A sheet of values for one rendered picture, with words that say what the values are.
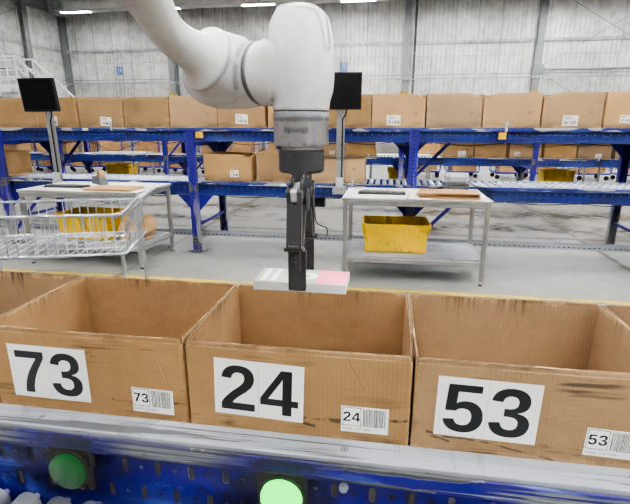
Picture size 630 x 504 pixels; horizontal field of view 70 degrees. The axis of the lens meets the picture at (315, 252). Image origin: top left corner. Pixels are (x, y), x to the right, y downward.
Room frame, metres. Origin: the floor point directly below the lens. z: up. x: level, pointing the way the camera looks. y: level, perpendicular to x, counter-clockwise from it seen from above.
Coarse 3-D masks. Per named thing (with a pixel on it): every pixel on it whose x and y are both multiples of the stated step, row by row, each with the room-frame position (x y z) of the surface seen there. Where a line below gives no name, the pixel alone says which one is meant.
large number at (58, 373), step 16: (16, 352) 0.76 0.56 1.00; (32, 352) 0.76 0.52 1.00; (48, 352) 0.75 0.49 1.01; (64, 352) 0.75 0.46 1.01; (80, 352) 0.74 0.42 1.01; (16, 368) 0.76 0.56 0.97; (32, 368) 0.76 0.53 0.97; (48, 368) 0.75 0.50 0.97; (64, 368) 0.75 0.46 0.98; (80, 368) 0.74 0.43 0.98; (16, 384) 0.76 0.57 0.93; (32, 384) 0.76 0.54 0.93; (48, 384) 0.75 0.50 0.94; (64, 384) 0.75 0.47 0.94; (80, 384) 0.74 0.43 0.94; (80, 400) 0.74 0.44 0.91
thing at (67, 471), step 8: (56, 456) 0.68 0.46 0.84; (64, 456) 0.67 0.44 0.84; (72, 456) 0.68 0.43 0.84; (56, 464) 0.67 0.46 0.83; (64, 464) 0.67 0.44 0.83; (72, 464) 0.67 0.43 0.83; (80, 464) 0.67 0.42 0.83; (56, 472) 0.67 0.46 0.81; (64, 472) 0.67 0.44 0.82; (72, 472) 0.66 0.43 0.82; (80, 472) 0.66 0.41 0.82; (56, 480) 0.67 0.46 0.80; (64, 480) 0.67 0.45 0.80; (72, 480) 0.66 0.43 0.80; (80, 480) 0.66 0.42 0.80; (72, 488) 0.67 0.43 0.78
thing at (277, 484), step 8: (272, 480) 0.62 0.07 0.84; (280, 480) 0.62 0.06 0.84; (264, 488) 0.61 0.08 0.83; (272, 488) 0.61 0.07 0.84; (280, 488) 0.61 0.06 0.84; (288, 488) 0.61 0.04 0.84; (296, 488) 0.61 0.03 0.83; (264, 496) 0.61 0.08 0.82; (272, 496) 0.61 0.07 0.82; (280, 496) 0.61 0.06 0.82; (288, 496) 0.60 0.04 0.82; (296, 496) 0.60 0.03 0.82
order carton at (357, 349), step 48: (240, 288) 0.99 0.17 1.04; (192, 336) 0.74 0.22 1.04; (240, 336) 0.99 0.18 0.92; (288, 336) 0.98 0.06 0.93; (336, 336) 0.96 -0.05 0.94; (384, 336) 0.94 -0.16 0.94; (192, 384) 0.71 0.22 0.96; (336, 384) 0.67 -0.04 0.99; (384, 384) 0.66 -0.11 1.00; (288, 432) 0.68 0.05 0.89; (336, 432) 0.67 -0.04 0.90
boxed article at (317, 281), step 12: (264, 276) 0.76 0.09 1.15; (276, 276) 0.76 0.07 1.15; (312, 276) 0.76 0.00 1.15; (324, 276) 0.76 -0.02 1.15; (336, 276) 0.76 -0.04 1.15; (348, 276) 0.76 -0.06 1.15; (264, 288) 0.73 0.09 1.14; (276, 288) 0.73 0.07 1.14; (312, 288) 0.72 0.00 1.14; (324, 288) 0.72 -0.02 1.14; (336, 288) 0.71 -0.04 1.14
